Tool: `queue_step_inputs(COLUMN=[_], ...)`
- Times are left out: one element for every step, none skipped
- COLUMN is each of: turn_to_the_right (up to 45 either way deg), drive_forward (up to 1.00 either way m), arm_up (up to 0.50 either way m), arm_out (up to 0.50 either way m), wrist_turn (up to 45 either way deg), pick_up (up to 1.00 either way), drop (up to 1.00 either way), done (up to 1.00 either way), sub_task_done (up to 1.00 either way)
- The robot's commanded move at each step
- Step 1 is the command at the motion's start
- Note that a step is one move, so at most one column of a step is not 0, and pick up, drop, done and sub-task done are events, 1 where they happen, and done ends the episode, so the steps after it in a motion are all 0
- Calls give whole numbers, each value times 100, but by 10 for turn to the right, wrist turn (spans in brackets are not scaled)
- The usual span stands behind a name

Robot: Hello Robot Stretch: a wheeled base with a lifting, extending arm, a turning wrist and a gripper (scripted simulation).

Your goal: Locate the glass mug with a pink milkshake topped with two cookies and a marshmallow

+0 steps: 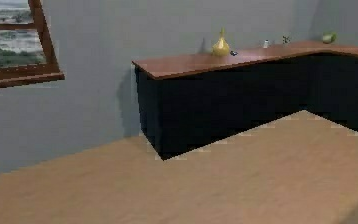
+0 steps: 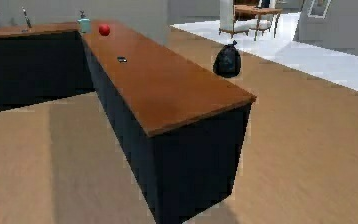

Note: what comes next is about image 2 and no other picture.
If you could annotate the black counter with wooden top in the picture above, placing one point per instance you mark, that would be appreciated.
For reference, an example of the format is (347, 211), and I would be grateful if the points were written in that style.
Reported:
(173, 90)

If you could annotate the black garbage bag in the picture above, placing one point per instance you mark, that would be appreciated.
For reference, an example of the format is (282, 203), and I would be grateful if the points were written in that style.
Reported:
(227, 61)

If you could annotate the small black flat object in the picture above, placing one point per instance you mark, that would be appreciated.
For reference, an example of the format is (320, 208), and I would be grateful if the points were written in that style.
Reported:
(122, 59)

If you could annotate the white cushioned wooden chair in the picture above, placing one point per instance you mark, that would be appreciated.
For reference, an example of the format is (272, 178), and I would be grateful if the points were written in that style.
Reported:
(232, 18)

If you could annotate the red apple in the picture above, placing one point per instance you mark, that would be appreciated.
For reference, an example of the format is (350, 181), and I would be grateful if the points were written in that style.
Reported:
(104, 29)

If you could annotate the brown wooden table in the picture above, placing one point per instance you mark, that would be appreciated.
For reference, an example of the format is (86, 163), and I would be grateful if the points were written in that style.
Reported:
(257, 11)

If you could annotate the teal soap dispenser bottle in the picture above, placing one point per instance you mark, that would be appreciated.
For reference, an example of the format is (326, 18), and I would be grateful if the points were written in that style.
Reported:
(84, 24)

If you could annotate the white framed window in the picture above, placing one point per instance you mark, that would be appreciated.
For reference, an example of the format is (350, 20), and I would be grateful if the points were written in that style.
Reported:
(318, 7)

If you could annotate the grey metal faucet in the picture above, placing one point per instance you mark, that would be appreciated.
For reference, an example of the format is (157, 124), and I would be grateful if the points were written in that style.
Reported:
(26, 19)

